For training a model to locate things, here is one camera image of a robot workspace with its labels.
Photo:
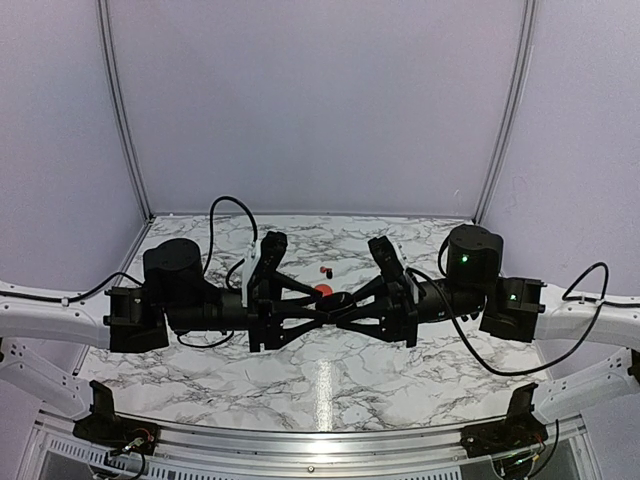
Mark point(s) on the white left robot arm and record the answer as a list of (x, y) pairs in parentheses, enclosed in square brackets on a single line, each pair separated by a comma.
[(174, 298)]

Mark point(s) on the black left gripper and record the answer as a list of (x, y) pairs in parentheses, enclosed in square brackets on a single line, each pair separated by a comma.
[(265, 328)]

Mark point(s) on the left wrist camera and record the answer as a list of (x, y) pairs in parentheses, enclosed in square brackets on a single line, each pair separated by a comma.
[(261, 263)]

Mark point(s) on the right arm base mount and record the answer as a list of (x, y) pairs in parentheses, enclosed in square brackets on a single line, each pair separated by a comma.
[(519, 428)]

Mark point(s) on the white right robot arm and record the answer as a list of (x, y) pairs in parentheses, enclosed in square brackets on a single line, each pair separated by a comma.
[(520, 309)]

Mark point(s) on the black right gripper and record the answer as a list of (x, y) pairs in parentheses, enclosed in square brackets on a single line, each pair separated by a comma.
[(399, 319)]

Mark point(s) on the left aluminium frame post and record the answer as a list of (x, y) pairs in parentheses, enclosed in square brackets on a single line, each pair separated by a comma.
[(107, 41)]

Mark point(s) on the aluminium frame post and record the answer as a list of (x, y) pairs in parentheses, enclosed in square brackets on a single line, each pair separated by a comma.
[(107, 41), (515, 91)]

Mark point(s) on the front aluminium rail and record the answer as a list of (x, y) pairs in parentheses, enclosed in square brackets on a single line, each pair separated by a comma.
[(456, 451)]

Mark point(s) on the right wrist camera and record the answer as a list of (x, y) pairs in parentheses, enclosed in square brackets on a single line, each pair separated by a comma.
[(394, 272)]

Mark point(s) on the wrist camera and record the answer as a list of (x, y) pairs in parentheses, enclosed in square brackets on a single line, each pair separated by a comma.
[(394, 272), (261, 263)]

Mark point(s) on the right aluminium frame post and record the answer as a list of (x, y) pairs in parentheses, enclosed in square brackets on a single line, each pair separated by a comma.
[(515, 91)]

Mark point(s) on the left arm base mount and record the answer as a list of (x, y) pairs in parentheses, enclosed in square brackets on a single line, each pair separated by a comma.
[(115, 430)]

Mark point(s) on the black earbud charging case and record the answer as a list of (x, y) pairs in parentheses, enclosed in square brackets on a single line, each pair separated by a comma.
[(335, 303)]

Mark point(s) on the red round charging case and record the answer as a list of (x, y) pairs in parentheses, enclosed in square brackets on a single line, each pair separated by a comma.
[(324, 289)]

